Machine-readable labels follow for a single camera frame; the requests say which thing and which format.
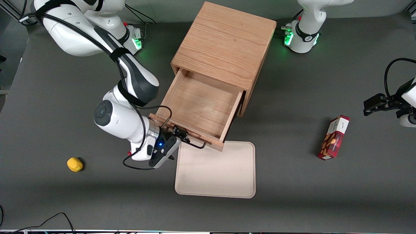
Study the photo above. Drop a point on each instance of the yellow lemon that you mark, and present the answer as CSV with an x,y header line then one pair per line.
x,y
74,164

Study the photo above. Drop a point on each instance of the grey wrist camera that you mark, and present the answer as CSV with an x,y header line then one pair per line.
x,y
162,156
409,120

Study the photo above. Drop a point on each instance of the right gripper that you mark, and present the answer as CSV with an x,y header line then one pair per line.
x,y
169,134

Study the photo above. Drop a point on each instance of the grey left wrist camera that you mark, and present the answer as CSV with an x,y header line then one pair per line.
x,y
409,120

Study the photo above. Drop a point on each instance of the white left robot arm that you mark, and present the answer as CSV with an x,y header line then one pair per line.
x,y
307,29

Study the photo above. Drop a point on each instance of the aluminium frame rail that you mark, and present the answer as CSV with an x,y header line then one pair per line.
x,y
13,9
411,12

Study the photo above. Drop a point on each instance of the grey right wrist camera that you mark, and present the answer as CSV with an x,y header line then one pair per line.
x,y
162,156

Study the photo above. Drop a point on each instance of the red snack box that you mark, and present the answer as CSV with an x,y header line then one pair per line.
x,y
334,138

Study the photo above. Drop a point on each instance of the beige plastic tray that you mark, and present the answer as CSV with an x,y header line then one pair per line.
x,y
215,172

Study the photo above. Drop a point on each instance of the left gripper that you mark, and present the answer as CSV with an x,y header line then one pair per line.
x,y
395,100

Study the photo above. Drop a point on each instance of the wooden drawer cabinet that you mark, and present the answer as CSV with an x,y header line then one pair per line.
x,y
227,42

